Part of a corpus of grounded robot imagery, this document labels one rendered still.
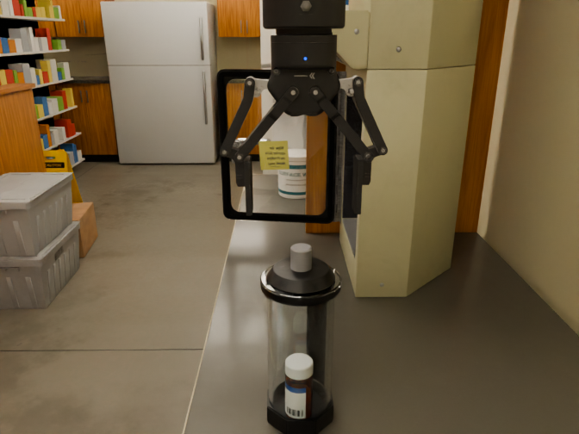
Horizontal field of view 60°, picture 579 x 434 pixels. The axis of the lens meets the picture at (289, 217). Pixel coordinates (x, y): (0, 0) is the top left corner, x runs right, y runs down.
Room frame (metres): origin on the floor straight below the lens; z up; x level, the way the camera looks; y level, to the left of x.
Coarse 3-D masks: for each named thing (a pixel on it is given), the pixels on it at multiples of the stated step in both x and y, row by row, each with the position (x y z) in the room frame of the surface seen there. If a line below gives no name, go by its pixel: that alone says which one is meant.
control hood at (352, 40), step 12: (348, 12) 0.94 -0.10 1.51; (360, 12) 0.94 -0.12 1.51; (348, 24) 0.94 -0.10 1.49; (360, 24) 0.94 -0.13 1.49; (348, 36) 0.94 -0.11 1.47; (360, 36) 0.94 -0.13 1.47; (348, 48) 0.94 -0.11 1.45; (360, 48) 0.94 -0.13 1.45; (336, 60) 1.22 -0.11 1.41; (348, 60) 0.94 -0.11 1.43; (360, 60) 0.94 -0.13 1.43
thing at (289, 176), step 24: (240, 96) 1.28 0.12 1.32; (264, 96) 1.28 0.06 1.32; (288, 120) 1.27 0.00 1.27; (312, 120) 1.26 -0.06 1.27; (240, 144) 1.28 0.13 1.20; (264, 144) 1.28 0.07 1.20; (288, 144) 1.27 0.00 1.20; (312, 144) 1.26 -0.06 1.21; (264, 168) 1.28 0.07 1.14; (288, 168) 1.27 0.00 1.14; (312, 168) 1.26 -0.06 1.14; (240, 192) 1.28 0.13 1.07; (264, 192) 1.28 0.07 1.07; (288, 192) 1.27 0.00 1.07; (312, 192) 1.26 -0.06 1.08
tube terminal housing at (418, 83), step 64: (384, 0) 0.94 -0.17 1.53; (448, 0) 0.98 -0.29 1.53; (384, 64) 0.95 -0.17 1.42; (448, 64) 1.00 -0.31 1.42; (384, 128) 0.95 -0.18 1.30; (448, 128) 1.02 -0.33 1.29; (384, 192) 0.95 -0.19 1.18; (448, 192) 1.05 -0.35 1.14; (384, 256) 0.95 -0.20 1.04; (448, 256) 1.07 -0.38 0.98
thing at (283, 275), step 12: (300, 252) 0.58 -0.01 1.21; (276, 264) 0.61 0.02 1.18; (288, 264) 0.61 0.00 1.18; (300, 264) 0.58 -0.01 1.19; (312, 264) 0.61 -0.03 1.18; (324, 264) 0.61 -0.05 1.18; (276, 276) 0.58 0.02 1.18; (288, 276) 0.57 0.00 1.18; (300, 276) 0.57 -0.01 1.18; (312, 276) 0.57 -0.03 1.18; (324, 276) 0.57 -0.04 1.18; (288, 288) 0.56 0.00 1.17; (300, 288) 0.55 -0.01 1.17; (312, 288) 0.56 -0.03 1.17; (324, 288) 0.56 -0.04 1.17
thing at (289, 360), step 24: (336, 288) 0.57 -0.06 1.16; (288, 312) 0.55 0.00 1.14; (312, 312) 0.55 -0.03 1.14; (288, 336) 0.55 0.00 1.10; (312, 336) 0.55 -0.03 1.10; (288, 360) 0.55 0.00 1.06; (312, 360) 0.55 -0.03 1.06; (288, 384) 0.55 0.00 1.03; (312, 384) 0.55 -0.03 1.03; (288, 408) 0.55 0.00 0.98; (312, 408) 0.55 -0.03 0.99
